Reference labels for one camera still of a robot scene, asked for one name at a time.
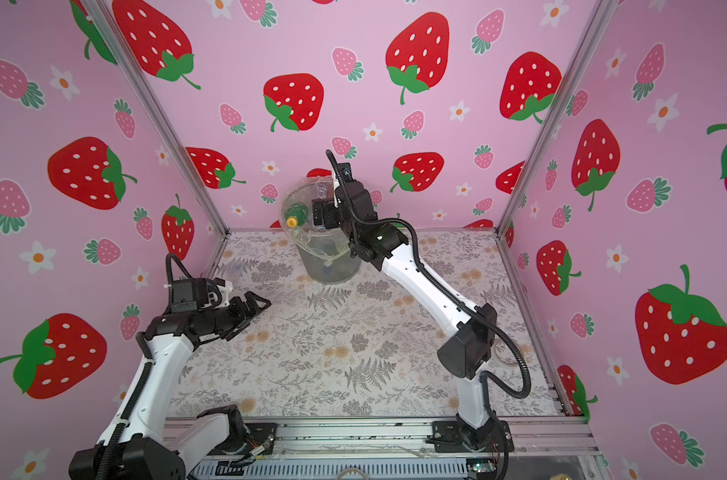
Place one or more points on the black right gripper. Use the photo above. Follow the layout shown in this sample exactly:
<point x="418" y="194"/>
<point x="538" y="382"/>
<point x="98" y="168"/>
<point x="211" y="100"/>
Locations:
<point x="331" y="205"/>

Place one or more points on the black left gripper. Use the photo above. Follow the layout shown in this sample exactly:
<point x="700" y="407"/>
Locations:
<point x="243" y="318"/>

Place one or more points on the green Sprite bottle yellow cap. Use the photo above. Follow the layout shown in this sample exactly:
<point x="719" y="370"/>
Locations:
<point x="296" y="215"/>

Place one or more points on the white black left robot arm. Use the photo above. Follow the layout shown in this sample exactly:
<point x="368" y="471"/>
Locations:
<point x="132" y="446"/>

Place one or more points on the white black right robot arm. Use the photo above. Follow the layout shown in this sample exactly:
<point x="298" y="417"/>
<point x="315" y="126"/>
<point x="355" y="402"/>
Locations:
<point x="392" y="247"/>

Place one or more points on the clear green bin liner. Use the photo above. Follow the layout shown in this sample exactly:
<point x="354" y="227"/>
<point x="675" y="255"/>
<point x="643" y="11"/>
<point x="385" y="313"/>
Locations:
<point x="315" y="234"/>

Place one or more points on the silver mesh waste bin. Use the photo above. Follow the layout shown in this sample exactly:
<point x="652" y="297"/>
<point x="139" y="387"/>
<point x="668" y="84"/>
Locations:
<point x="324" y="240"/>

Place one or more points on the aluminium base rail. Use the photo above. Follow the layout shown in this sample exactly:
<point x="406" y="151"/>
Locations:
<point x="410" y="448"/>

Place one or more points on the aluminium frame post right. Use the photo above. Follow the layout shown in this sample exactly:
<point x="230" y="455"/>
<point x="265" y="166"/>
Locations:
<point x="594" y="31"/>

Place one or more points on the aluminium frame post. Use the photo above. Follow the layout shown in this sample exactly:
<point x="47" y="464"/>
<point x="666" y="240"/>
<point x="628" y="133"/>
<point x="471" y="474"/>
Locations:
<point x="594" y="31"/>
<point x="108" y="28"/>

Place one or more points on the aluminium frame post left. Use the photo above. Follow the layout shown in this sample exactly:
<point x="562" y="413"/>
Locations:
<point x="108" y="28"/>

